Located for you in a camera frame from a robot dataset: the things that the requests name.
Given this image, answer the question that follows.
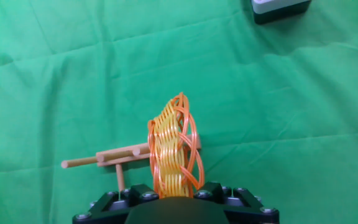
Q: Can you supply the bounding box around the wooden peg dish rack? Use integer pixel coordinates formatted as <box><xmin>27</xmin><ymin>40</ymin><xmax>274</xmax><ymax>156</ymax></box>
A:
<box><xmin>60</xmin><ymin>133</ymin><xmax>202</xmax><ymax>192</ymax></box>

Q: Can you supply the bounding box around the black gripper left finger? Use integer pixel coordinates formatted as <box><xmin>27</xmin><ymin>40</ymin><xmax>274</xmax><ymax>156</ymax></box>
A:
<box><xmin>72</xmin><ymin>183</ymin><xmax>160</xmax><ymax>224</ymax></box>

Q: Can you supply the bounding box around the orange yellow woven dish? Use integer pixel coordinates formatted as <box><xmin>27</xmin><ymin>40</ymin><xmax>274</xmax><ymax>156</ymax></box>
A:
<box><xmin>147</xmin><ymin>91</ymin><xmax>206</xmax><ymax>200</ymax></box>

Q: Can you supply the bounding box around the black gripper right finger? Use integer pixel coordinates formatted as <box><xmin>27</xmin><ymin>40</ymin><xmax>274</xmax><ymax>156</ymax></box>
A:
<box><xmin>193</xmin><ymin>182</ymin><xmax>280</xmax><ymax>224</ymax></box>

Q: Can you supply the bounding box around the green cloth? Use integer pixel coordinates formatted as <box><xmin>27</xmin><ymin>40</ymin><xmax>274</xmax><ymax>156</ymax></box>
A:
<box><xmin>0</xmin><ymin>0</ymin><xmax>358</xmax><ymax>224</ymax></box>

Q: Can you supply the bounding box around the white box large red button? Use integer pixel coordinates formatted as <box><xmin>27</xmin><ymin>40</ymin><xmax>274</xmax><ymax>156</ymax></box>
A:
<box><xmin>250</xmin><ymin>0</ymin><xmax>313</xmax><ymax>26</ymax></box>

